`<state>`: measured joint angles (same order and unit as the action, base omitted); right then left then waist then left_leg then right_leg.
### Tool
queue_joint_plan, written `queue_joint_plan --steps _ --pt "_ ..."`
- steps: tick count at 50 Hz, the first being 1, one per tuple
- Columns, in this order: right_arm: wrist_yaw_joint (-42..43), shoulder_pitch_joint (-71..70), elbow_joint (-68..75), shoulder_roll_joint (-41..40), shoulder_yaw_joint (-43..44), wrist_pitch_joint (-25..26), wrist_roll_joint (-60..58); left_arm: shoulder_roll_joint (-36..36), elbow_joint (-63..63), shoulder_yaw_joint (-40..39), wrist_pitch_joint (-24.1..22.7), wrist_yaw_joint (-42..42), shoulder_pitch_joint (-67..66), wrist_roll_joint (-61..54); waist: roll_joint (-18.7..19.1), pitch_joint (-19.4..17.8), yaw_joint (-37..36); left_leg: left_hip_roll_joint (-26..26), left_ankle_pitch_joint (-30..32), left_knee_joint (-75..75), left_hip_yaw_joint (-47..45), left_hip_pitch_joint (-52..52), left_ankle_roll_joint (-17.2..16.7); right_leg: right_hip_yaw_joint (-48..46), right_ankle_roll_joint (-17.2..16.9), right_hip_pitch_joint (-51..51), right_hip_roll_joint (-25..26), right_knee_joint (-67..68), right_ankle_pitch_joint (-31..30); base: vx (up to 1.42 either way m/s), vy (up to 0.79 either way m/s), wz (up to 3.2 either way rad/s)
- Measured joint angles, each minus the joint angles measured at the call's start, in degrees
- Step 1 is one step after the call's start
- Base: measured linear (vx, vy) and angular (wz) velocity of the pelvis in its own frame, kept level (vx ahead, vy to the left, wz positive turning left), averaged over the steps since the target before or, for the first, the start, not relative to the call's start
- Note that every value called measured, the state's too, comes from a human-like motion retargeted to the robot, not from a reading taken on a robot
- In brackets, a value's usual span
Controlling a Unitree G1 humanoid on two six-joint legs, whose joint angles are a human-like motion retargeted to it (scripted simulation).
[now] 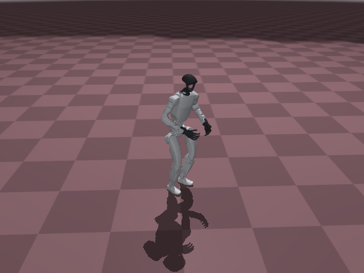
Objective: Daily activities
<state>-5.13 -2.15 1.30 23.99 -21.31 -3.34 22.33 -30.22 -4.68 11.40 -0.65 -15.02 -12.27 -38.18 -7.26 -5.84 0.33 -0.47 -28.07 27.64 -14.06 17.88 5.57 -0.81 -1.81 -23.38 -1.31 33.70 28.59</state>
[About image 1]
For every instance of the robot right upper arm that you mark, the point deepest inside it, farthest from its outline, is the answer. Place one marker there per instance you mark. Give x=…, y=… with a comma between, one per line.
x=172, y=101

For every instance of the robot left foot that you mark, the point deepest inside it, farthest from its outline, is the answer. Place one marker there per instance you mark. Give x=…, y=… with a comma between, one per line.
x=185, y=181

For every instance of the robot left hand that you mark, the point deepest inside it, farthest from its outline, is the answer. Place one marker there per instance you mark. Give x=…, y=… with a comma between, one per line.
x=207, y=127

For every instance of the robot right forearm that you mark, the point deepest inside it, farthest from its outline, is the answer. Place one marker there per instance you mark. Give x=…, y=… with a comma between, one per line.
x=172, y=124

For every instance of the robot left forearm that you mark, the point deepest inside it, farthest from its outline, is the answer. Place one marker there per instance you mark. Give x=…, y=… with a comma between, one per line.
x=200, y=115

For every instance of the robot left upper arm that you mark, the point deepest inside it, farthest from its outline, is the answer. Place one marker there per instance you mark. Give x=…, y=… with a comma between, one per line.
x=195, y=106

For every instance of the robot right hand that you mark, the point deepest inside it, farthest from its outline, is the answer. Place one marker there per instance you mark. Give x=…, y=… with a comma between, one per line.
x=190, y=133

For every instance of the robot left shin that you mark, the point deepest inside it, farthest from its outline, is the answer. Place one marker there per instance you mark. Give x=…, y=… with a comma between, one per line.
x=186, y=168

